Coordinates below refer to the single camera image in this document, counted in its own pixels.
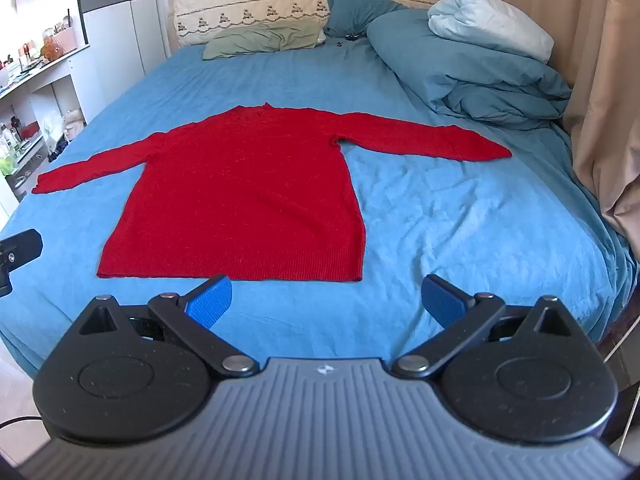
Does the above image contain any teal long pillow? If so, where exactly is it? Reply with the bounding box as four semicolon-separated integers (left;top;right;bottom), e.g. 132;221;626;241
366;7;574;133

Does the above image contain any cream embroidered pillow cover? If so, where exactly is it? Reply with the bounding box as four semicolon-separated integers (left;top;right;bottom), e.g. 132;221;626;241
175;0;333;48

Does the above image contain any clutter of bottles and jars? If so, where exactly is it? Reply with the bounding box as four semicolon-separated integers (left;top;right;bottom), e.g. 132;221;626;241
0;10;81;88

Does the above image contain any white plastic bag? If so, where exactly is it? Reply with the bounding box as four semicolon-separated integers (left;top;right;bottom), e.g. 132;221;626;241
61;109;87;142

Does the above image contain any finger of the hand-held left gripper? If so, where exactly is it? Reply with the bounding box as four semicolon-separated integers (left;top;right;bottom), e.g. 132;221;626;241
0;229;44;268

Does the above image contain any white and grey wardrobe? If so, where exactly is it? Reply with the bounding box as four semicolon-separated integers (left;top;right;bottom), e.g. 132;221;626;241
74;0;172;126

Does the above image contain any beige curtain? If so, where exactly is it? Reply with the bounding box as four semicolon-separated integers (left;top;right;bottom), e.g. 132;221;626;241
452;0;640;263

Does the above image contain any green cloth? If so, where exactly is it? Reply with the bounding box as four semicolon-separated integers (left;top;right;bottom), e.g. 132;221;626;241
202;21;324;61

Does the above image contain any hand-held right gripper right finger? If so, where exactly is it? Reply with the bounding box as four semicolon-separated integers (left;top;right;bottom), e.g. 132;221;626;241
392;275;576;380

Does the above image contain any white cable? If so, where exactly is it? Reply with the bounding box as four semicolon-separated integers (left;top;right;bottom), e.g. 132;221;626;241
602;317;640;461

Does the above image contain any folded pale blue blanket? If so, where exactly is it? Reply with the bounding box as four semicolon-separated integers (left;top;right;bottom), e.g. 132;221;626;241
427;0;555;64

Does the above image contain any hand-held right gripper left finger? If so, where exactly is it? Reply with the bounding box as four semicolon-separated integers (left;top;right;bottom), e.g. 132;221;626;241
75;275;260;380

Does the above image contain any pink basket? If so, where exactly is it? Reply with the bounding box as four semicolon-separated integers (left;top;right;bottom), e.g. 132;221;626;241
52;27;79;57

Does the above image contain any red knit sweater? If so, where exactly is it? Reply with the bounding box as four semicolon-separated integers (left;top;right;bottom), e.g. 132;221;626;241
31;102;512;282

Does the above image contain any white shelf unit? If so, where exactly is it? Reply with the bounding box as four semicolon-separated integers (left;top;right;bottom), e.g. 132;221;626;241
0;42;96;221

